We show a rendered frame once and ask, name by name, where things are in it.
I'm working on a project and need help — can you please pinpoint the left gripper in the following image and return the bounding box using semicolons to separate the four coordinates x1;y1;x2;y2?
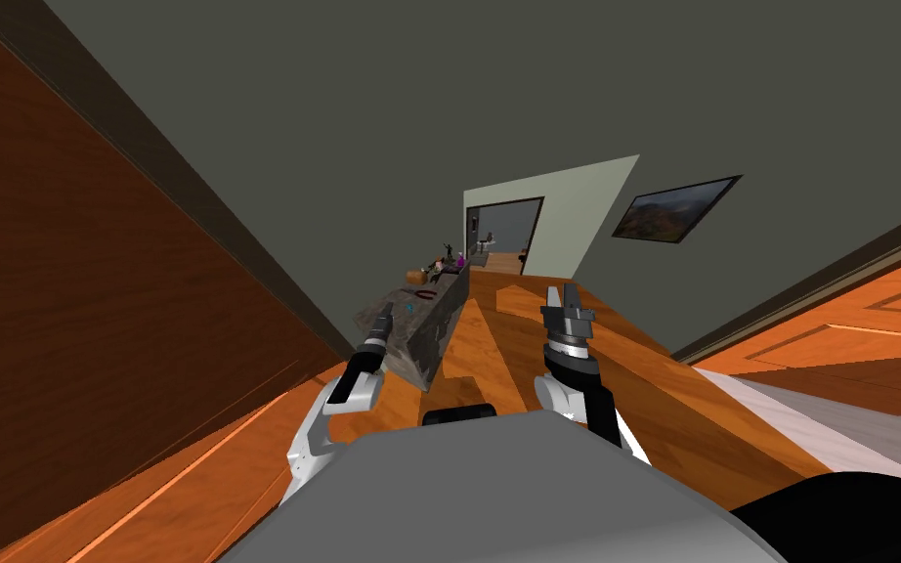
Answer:
365;304;396;344

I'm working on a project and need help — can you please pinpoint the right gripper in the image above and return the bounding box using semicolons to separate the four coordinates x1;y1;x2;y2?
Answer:
539;282;599;346

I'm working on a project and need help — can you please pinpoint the dark framed landscape picture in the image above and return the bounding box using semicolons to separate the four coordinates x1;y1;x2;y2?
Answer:
611;175;744;245

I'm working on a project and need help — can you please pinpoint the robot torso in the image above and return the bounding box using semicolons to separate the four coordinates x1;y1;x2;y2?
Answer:
215;404;790;563

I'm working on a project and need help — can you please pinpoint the orange panelled wooden door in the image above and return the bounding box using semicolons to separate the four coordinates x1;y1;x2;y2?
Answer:
691;240;901;419

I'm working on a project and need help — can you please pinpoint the dark marble table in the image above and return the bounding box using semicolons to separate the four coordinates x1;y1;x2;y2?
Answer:
352;243;474;394

